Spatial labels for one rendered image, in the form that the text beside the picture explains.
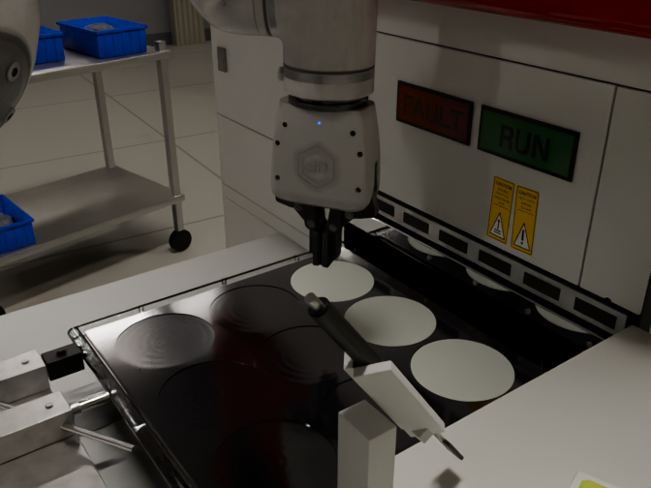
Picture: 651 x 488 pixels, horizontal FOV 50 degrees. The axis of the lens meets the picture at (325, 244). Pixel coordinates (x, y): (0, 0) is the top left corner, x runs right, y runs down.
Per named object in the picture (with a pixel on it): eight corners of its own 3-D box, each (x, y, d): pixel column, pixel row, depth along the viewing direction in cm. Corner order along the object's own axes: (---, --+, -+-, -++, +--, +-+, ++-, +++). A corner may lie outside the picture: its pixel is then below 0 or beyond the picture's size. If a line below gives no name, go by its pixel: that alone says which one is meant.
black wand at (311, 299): (309, 313, 33) (326, 293, 33) (293, 300, 34) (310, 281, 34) (457, 467, 46) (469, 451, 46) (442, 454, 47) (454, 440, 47)
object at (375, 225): (342, 255, 101) (342, 194, 97) (606, 419, 69) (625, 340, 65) (331, 258, 100) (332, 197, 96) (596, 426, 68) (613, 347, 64)
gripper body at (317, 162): (261, 89, 63) (263, 203, 68) (368, 102, 60) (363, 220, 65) (294, 73, 69) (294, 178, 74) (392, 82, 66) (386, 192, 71)
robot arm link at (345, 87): (263, 67, 61) (263, 101, 63) (357, 76, 59) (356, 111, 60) (299, 50, 68) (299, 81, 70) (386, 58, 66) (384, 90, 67)
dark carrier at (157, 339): (342, 250, 92) (342, 246, 92) (556, 381, 67) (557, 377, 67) (85, 336, 74) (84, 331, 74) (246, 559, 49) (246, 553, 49)
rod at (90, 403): (113, 395, 66) (111, 383, 66) (118, 403, 65) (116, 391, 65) (65, 413, 64) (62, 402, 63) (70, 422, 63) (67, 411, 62)
